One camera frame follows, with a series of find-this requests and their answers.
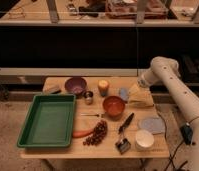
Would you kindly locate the translucent cream gripper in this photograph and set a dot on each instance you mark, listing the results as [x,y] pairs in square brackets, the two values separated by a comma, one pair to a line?
[140,97]

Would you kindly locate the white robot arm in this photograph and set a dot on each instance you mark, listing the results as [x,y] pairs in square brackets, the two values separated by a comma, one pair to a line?
[165,70]

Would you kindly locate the orange bowl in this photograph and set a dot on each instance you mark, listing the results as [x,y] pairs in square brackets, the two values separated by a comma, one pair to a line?
[113,106]

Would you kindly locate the purple bowl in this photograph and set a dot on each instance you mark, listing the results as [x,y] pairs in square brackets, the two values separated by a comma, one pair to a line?
[75,85]

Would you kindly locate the wooden table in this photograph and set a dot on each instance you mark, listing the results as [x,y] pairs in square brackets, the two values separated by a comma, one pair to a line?
[105,150]

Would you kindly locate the metal fork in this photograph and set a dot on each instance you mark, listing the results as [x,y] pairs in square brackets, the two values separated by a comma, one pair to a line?
[96,115]

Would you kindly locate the small metal cup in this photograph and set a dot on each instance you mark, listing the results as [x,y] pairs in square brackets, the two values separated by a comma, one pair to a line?
[88,96]

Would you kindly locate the bunch of red grapes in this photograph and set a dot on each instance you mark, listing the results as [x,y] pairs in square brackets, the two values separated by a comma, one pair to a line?
[99,133]

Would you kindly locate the orange carrot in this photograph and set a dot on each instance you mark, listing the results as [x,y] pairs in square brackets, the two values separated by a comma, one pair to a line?
[83,133]

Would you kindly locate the green plastic tray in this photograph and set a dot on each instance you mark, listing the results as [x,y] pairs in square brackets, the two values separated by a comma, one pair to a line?
[49,122]

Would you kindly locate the black handled spatula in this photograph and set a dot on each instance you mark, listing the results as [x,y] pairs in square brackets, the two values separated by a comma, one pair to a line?
[123,144]

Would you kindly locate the black box with cable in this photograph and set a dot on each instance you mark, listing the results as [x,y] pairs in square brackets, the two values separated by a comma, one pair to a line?
[187,133]

